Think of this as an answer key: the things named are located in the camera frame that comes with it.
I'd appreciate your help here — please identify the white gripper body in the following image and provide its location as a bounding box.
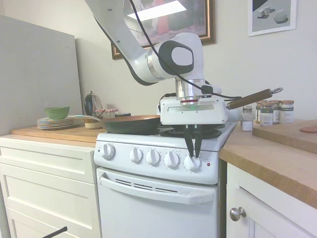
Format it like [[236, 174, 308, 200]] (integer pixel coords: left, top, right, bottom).
[[159, 96, 229, 126]]

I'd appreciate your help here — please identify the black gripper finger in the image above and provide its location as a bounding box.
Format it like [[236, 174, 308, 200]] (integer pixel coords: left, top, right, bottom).
[[184, 125, 195, 157], [194, 125, 204, 159]]

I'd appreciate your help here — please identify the white burner knob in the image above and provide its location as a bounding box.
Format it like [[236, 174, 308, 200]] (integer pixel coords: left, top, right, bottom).
[[183, 154, 202, 172], [145, 148, 161, 166], [163, 150, 180, 169], [129, 147, 144, 164]]

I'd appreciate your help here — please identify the white electric stove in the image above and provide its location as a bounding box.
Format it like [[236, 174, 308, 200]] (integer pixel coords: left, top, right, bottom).
[[93, 120, 238, 238]]

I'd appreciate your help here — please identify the black coil burner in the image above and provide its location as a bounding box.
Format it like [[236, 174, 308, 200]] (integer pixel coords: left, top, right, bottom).
[[159, 123, 226, 139]]

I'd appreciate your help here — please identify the glass salt shaker metal cap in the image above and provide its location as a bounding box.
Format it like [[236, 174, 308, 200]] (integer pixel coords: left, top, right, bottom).
[[241, 106, 253, 131]]

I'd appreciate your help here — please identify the glass spice jar brown lid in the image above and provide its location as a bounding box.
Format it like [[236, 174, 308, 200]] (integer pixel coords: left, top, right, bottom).
[[260, 103, 274, 126], [256, 101, 268, 124], [279, 100, 295, 124], [268, 100, 281, 124]]

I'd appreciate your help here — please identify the large white oven knob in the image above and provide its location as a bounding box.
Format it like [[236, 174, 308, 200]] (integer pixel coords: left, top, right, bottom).
[[101, 143, 116, 161]]

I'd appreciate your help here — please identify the round metal cabinet knob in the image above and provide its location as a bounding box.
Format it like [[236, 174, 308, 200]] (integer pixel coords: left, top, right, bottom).
[[229, 207, 247, 222]]

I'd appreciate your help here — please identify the round black rimmed glass lid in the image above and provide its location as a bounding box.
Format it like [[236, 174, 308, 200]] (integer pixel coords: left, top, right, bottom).
[[84, 91, 103, 117]]

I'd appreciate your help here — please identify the brown and beige ceramic bowl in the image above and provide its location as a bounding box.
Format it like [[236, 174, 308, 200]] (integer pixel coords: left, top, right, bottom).
[[84, 117, 100, 129]]

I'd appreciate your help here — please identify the thick wooden cutting board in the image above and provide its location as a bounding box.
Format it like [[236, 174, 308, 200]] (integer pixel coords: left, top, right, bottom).
[[252, 119, 317, 154]]

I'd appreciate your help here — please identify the gold framed painting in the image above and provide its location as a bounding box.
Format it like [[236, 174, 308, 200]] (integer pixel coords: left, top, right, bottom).
[[111, 0, 216, 60]]

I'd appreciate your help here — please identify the white cabinet with door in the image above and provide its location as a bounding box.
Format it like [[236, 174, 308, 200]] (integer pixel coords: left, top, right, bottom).
[[225, 162, 317, 238]]

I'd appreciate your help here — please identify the large wooden cutting board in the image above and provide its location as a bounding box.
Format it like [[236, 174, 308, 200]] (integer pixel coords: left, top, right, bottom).
[[11, 125, 107, 144]]

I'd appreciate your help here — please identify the green bowl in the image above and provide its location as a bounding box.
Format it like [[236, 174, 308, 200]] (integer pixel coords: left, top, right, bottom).
[[43, 106, 71, 120]]

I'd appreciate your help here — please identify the pale striped dinner plate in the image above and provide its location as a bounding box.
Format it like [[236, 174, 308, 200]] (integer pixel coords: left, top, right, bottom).
[[37, 124, 77, 130], [37, 118, 76, 123], [37, 121, 76, 127]]

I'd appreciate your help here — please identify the grey geometric solids print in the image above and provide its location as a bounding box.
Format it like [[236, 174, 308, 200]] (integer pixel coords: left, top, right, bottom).
[[247, 0, 297, 37]]

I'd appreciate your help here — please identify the white drawer cabinet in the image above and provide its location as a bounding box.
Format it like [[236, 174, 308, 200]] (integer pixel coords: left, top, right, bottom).
[[0, 135, 102, 238]]

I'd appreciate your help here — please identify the large grey flat panel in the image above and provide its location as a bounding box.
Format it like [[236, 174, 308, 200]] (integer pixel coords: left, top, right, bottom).
[[0, 14, 84, 137]]

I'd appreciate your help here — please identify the thin black rod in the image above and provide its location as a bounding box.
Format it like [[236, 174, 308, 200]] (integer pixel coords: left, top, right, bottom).
[[39, 226, 68, 238]]

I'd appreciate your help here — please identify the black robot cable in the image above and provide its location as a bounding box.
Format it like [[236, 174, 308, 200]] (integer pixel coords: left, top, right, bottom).
[[128, 0, 243, 100]]

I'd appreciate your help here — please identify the copper frying pan steel handle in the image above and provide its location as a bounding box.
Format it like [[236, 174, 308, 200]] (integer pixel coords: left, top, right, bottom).
[[66, 114, 161, 136]]

